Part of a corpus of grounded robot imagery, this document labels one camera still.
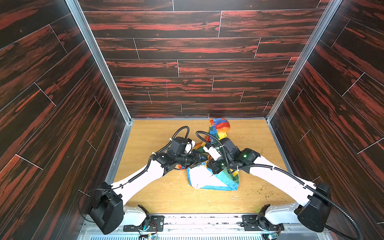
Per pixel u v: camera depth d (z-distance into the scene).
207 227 0.74
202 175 0.86
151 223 0.73
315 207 0.38
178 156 0.61
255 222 0.73
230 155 0.57
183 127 0.63
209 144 0.68
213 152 0.67
